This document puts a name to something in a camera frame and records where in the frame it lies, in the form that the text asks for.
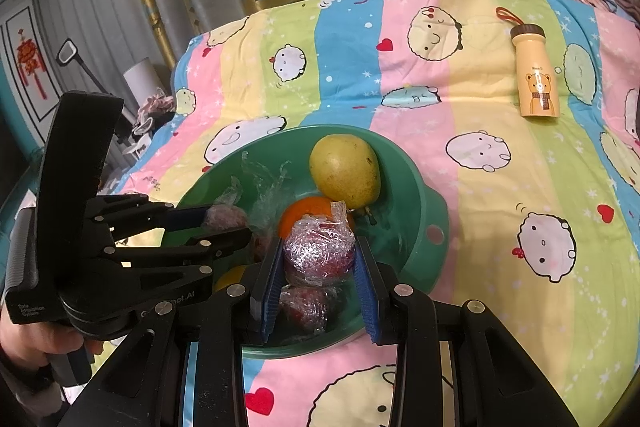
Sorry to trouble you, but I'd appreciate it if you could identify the small yellow fruit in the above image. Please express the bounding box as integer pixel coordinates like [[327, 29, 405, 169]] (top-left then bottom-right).
[[214, 264, 248, 293]]

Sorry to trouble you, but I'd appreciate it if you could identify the plastic-wrapped orange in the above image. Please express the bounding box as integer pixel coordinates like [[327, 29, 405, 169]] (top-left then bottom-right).
[[277, 196, 357, 240]]

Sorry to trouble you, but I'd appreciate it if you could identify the person's left hand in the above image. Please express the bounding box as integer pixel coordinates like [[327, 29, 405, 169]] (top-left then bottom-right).
[[0, 307, 104, 371]]

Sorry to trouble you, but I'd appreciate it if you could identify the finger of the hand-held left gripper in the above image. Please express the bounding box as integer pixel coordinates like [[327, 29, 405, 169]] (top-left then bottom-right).
[[106, 226, 254, 289], [85, 194, 216, 241]]

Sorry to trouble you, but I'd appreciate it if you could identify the red knot wall decoration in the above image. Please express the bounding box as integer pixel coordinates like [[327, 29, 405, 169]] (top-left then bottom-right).
[[15, 29, 48, 100]]

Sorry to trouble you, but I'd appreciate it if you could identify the pink cloth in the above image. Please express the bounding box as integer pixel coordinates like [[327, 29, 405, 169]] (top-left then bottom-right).
[[135, 89, 176, 128]]

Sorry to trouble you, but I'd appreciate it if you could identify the white plastic item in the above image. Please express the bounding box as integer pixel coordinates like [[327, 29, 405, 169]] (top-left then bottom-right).
[[117, 117, 153, 160]]

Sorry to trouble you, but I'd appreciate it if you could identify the plastic-wrapped red fruit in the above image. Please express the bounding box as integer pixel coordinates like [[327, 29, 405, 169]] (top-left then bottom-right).
[[207, 204, 248, 233], [282, 202, 357, 283], [279, 284, 341, 333]]

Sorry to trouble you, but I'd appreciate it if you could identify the yellow bear print bottle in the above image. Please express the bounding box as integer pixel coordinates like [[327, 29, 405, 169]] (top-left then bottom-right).
[[495, 6, 561, 120]]

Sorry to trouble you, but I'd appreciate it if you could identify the green plastic basin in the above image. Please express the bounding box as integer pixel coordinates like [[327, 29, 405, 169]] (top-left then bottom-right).
[[170, 124, 449, 360]]

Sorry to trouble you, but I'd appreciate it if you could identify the yellow-green pear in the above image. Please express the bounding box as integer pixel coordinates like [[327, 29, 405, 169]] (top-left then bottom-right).
[[309, 134, 382, 210]]

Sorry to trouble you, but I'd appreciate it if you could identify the person's left forearm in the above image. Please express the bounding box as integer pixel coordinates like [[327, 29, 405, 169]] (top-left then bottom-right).
[[0, 354, 68, 419]]

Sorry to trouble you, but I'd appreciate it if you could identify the black rearview mirror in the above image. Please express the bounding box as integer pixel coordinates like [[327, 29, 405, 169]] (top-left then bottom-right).
[[56, 38, 111, 95]]

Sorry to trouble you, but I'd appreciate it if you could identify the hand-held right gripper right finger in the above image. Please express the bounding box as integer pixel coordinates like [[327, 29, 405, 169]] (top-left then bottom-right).
[[352, 234, 583, 427]]

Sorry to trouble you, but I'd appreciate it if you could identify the white paper roll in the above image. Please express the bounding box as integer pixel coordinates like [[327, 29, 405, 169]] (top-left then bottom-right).
[[124, 59, 160, 110]]

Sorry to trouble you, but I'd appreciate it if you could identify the cartoon printed blanket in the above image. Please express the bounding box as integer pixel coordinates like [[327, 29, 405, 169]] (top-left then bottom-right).
[[100, 0, 640, 427]]

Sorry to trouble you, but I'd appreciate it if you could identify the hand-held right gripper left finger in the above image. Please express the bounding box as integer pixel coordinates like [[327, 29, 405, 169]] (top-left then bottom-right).
[[55, 234, 287, 427]]

